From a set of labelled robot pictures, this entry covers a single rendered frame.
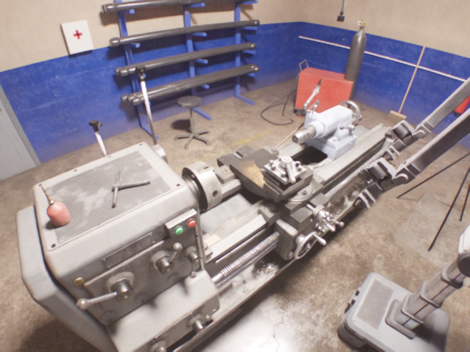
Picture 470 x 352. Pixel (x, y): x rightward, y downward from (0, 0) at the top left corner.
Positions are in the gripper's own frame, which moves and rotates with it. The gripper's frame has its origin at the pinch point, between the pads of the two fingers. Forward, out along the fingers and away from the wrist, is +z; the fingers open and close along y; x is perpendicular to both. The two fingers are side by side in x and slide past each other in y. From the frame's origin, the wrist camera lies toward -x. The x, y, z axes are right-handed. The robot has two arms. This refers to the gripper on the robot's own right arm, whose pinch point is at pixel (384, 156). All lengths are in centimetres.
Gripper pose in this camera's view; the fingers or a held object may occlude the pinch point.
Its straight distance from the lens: 157.7
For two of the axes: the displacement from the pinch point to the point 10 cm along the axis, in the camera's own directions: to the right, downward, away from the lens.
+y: -6.6, 4.8, -5.8
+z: -3.8, 4.6, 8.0
